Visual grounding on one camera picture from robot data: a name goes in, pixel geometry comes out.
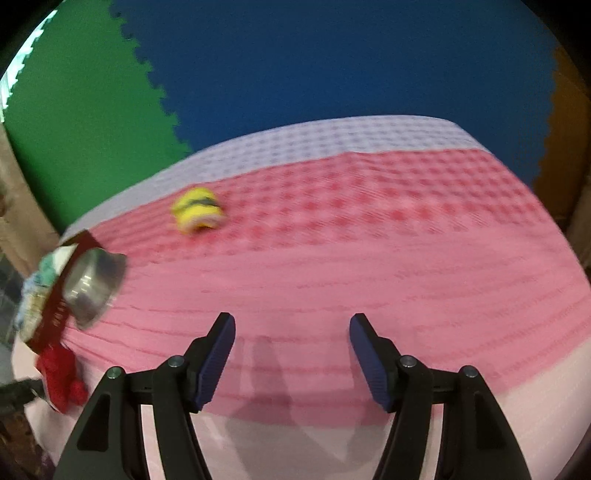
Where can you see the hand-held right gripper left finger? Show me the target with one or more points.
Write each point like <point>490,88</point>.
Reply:
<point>217,364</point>

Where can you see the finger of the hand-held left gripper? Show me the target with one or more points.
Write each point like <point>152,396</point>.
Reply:
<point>21,392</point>

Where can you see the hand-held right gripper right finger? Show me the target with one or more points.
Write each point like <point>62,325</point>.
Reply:
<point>369,364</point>

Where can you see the red and silver cloth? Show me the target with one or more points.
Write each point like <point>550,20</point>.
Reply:
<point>60,378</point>

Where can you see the red tin box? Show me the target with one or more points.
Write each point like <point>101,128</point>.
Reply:
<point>55,318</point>

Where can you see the yellow striped sock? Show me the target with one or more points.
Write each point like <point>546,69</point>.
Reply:
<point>198,210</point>

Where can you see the striped pastel socks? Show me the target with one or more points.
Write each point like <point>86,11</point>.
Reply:
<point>30,318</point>

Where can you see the metal pot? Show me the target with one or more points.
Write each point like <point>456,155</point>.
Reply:
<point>92,286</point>

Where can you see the patterned curtain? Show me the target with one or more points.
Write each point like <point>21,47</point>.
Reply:
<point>23,207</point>

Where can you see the green foam mat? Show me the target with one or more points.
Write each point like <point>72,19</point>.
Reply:
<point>92,115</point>

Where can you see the blue foam mat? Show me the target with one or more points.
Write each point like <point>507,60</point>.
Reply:
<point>346,69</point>

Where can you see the orange foam mat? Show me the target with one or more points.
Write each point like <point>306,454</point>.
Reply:
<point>565,138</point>

